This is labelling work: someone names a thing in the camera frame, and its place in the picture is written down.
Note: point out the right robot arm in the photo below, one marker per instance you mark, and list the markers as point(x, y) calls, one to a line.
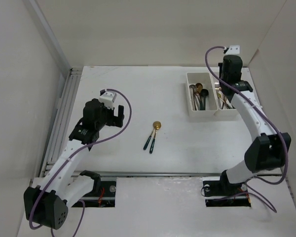
point(269, 147)

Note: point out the gold spoon green handle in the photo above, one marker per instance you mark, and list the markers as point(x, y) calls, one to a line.
point(156, 125)
point(153, 141)
point(199, 88)

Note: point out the black round spoon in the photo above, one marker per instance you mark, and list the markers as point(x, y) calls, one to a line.
point(204, 93)

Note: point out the silver fork green handle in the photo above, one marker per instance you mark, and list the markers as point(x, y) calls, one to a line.
point(227, 105)

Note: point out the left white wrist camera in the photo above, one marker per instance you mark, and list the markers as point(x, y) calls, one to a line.
point(107, 98)

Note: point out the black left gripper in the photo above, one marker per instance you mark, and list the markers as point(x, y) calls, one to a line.
point(114, 121)

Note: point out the thin copper bent fork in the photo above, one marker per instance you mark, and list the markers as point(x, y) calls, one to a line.
point(219, 89)

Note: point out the aluminium frame rail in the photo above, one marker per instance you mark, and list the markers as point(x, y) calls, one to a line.
point(58, 133)

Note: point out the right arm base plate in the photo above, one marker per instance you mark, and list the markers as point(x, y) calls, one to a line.
point(217, 196)

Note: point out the white left container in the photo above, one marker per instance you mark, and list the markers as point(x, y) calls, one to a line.
point(211, 105)

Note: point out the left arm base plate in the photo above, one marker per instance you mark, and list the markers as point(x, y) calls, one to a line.
point(104, 198)

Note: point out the white container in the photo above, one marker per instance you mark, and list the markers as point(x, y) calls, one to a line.
point(211, 105)
point(225, 109)

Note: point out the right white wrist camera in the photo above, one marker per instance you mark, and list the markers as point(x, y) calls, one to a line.
point(232, 50)

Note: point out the silver ridged spoon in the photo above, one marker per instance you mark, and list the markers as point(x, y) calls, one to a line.
point(193, 92)

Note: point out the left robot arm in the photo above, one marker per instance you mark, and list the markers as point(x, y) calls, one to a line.
point(48, 203)

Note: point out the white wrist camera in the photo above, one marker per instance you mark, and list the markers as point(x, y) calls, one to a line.
point(107, 98)
point(232, 50)

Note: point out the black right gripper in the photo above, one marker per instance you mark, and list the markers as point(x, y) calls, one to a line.
point(220, 65)

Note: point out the white right container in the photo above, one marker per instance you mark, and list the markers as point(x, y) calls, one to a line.
point(225, 109)

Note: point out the brown wooden spoon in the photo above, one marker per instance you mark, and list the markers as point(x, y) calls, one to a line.
point(198, 103)

